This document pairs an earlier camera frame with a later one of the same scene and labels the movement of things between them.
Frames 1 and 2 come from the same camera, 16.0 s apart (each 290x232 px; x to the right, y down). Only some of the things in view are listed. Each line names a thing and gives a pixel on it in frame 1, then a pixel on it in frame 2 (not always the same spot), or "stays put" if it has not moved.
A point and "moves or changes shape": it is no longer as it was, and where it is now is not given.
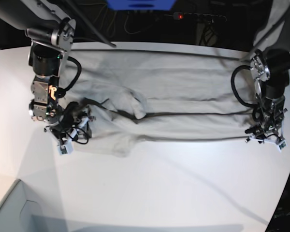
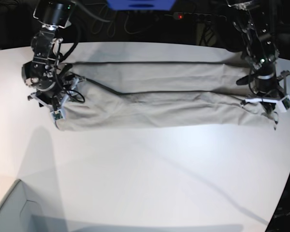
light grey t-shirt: (138, 95) moves or changes shape
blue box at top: (141, 5) stays put
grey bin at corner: (21, 210) stays put
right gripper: (268, 133) to (267, 89)
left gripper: (66, 131) to (53, 98)
